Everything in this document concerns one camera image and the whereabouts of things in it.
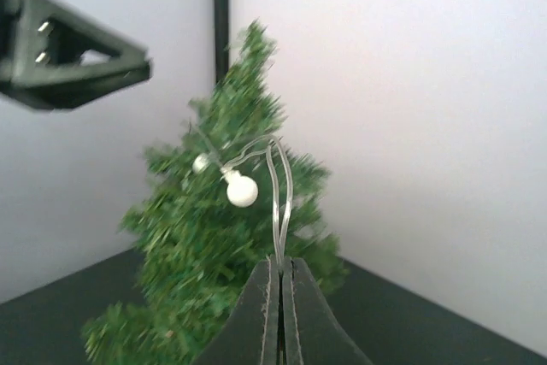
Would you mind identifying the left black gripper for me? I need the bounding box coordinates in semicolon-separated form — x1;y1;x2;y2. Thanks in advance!
1;0;152;111

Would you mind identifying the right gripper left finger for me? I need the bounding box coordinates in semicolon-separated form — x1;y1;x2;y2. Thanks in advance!
193;257;280;365

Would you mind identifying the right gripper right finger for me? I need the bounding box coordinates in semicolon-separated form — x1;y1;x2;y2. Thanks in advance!
281;257;372;365

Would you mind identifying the small green christmas tree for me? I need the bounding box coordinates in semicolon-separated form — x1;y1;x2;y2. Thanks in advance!
80;18;350;365

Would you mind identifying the string of white lights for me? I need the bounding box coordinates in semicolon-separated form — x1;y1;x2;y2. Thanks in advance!
187;123;295;274

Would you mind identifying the black corner frame post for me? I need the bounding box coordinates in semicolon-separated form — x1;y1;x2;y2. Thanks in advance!
214;0;230;83

